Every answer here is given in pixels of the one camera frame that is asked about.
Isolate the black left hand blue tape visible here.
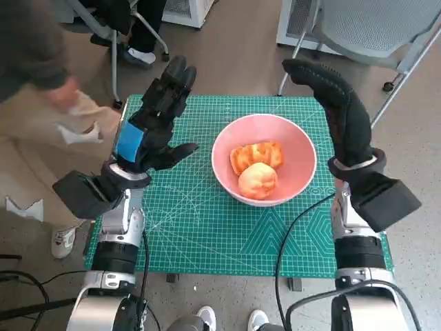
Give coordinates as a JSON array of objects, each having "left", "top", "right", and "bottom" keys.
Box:
[{"left": 112, "top": 54, "right": 201, "bottom": 173}]

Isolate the black gloved right hand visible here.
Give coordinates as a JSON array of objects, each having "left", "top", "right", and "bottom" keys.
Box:
[{"left": 281, "top": 58, "right": 373, "bottom": 170}]

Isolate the pink bowl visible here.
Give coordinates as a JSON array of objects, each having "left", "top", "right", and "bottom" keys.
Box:
[{"left": 211, "top": 114, "right": 318, "bottom": 207}]

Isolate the rectangular striped toy bread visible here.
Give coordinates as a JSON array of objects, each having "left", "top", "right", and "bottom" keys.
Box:
[{"left": 229, "top": 140, "right": 286, "bottom": 177}]

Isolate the round toy bread bun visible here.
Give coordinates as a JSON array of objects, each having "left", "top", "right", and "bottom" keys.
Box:
[{"left": 238, "top": 162, "right": 279, "bottom": 200}]

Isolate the person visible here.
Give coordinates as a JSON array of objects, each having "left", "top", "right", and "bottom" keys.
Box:
[
  {"left": 79, "top": 0, "right": 166, "bottom": 68},
  {"left": 0, "top": 0, "right": 121, "bottom": 259}
]

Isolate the grey mesh office chair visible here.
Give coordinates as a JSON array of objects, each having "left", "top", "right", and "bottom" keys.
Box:
[{"left": 277, "top": 0, "right": 441, "bottom": 128}]

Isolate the large white mesh cabinet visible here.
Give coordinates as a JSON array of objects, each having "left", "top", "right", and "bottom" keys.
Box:
[{"left": 276, "top": 0, "right": 345, "bottom": 56}]

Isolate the small white mesh cabinet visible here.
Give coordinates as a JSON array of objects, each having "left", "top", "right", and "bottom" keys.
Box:
[{"left": 161, "top": 0, "right": 213, "bottom": 30}]

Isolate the green cutting mat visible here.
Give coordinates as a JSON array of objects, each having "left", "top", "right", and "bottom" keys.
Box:
[{"left": 84, "top": 95, "right": 395, "bottom": 279}]

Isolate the black robot waist part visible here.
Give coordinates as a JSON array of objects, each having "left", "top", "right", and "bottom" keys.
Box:
[{"left": 115, "top": 296, "right": 150, "bottom": 331}]

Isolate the black stand leg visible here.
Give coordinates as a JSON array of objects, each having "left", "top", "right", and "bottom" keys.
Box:
[{"left": 0, "top": 299, "right": 75, "bottom": 321}]

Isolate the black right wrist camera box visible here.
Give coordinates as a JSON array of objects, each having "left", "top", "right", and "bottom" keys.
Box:
[{"left": 353, "top": 172, "right": 423, "bottom": 232}]

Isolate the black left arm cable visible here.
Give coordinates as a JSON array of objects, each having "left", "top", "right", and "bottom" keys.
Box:
[{"left": 137, "top": 230, "right": 163, "bottom": 331}]

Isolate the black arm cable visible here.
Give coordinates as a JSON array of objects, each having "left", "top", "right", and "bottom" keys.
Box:
[
  {"left": 137, "top": 230, "right": 163, "bottom": 331},
  {"left": 274, "top": 192, "right": 423, "bottom": 331}
]

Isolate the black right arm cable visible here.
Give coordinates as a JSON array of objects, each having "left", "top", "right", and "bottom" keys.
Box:
[{"left": 274, "top": 192, "right": 423, "bottom": 331}]

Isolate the black floor cable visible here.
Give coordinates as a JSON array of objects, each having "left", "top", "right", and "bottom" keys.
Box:
[{"left": 0, "top": 270, "right": 85, "bottom": 311}]

